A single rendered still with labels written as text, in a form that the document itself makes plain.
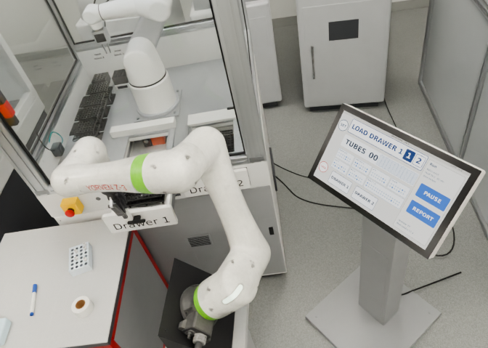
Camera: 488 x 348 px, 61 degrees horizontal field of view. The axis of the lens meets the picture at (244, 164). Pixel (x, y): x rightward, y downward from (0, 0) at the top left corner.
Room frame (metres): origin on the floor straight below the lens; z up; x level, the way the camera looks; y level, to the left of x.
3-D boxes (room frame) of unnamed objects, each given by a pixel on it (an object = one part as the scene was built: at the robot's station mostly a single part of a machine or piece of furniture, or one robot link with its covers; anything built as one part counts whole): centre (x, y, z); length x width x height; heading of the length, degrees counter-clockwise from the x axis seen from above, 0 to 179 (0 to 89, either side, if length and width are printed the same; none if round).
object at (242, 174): (1.26, 0.14, 0.87); 0.29 x 0.02 x 0.11; 83
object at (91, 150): (1.13, 0.51, 1.27); 0.13 x 0.11 x 0.14; 154
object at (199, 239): (1.77, 0.35, 0.40); 1.03 x 0.95 x 0.80; 83
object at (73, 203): (1.32, 0.78, 0.88); 0.07 x 0.05 x 0.07; 83
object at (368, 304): (0.92, -0.46, 0.51); 0.50 x 0.45 x 1.02; 119
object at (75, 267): (1.11, 0.76, 0.78); 0.12 x 0.08 x 0.04; 8
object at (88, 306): (0.88, 0.72, 0.78); 0.07 x 0.07 x 0.04
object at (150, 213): (1.16, 0.47, 0.87); 0.29 x 0.02 x 0.11; 83
